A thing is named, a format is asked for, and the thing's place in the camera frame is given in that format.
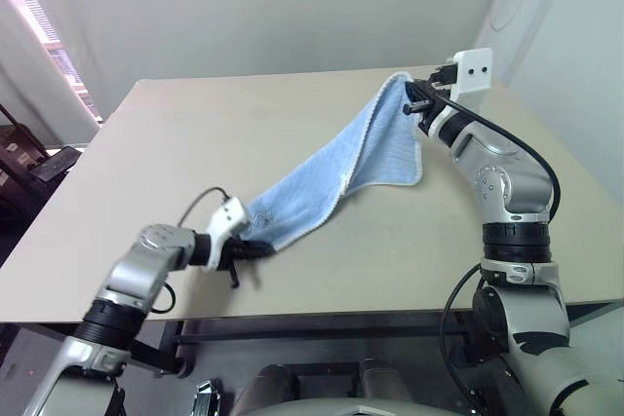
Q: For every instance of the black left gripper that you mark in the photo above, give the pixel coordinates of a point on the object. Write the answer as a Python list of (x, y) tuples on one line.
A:
[(231, 255)]

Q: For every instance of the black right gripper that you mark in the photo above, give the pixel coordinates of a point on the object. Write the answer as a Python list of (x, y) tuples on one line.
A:
[(431, 94)]

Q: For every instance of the light blue fluffy towel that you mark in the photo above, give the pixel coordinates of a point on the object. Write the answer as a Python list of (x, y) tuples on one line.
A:
[(390, 153)]

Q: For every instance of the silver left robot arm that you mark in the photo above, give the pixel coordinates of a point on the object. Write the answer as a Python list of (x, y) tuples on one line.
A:
[(141, 260)]

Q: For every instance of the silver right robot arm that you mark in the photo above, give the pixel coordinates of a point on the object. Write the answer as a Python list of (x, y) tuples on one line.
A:
[(517, 177)]

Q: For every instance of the dark rounded shape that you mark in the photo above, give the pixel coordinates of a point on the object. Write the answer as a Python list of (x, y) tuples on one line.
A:
[(268, 384)]

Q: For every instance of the shiny chrome part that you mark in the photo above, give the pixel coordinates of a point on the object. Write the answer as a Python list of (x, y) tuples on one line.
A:
[(208, 399)]

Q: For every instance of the silver robot body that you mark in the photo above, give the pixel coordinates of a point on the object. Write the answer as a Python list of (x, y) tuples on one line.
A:
[(341, 407)]

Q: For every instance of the black flat case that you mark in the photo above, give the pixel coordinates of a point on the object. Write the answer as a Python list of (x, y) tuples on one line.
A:
[(53, 165)]

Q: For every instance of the dark brown wooden furniture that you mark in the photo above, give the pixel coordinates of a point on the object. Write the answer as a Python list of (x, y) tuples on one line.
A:
[(14, 182)]

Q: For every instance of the window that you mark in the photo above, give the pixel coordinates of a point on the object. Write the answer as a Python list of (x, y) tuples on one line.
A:
[(63, 63)]

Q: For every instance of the white curtain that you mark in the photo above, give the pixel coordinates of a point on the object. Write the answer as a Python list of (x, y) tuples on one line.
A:
[(29, 70)]

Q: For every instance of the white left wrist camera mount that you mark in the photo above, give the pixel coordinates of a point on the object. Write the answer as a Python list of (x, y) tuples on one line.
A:
[(229, 214)]

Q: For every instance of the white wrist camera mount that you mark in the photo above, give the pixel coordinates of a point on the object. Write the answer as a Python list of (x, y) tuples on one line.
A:
[(475, 70), (229, 214)]

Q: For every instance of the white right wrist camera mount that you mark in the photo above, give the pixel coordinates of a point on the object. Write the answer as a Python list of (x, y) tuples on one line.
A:
[(475, 70)]

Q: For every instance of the black metal table frame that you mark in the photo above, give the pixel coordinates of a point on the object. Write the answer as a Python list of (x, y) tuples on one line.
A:
[(161, 355)]

